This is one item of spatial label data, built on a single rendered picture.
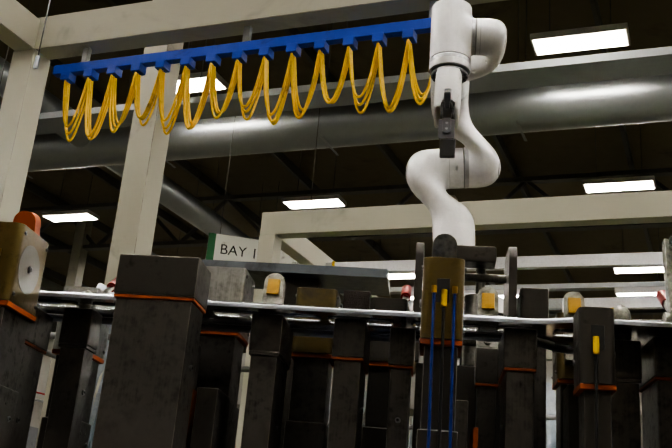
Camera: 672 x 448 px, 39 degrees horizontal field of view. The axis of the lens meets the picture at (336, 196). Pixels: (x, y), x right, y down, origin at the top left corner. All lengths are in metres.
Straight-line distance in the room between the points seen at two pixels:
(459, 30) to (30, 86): 4.17
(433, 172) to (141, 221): 7.56
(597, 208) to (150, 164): 4.55
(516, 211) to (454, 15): 6.06
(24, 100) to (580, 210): 4.41
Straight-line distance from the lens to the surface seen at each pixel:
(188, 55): 5.35
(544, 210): 7.95
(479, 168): 2.30
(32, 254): 1.49
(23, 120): 5.78
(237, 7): 5.29
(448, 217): 2.24
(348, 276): 1.84
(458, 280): 1.33
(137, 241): 9.64
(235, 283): 1.71
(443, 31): 1.97
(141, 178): 9.86
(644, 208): 7.86
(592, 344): 1.34
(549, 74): 9.58
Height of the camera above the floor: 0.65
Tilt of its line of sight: 20 degrees up
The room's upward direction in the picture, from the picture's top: 5 degrees clockwise
